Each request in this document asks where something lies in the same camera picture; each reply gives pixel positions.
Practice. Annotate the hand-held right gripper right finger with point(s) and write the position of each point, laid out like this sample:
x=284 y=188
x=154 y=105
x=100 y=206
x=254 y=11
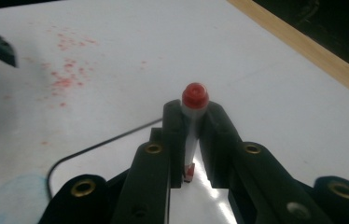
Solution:
x=250 y=180

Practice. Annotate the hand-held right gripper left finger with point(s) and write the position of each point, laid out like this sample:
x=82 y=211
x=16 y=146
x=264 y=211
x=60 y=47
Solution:
x=150 y=180

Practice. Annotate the white and red marker pen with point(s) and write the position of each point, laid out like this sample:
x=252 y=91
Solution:
x=195 y=96

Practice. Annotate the wooden table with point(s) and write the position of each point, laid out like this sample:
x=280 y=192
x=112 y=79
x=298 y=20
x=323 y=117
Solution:
x=318 y=53

